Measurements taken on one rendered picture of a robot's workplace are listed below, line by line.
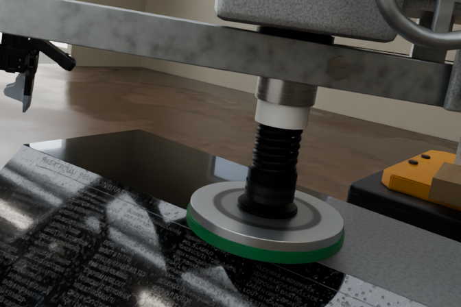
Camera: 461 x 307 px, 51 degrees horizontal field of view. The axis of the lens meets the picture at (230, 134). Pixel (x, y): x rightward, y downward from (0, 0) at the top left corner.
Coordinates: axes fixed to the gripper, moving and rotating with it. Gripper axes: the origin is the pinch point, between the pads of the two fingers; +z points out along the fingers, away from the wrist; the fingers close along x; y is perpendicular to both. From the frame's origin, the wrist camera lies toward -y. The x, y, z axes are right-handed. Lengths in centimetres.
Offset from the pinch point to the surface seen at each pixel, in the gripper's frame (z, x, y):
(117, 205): 3.5, 44.1, -18.9
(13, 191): 9.2, 28.9, -1.2
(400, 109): 46, -436, -440
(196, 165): 0.1, 28.3, -35.6
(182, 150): 0.6, 17.4, -34.7
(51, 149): 2.4, 22.0, -6.8
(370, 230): -3, 59, -58
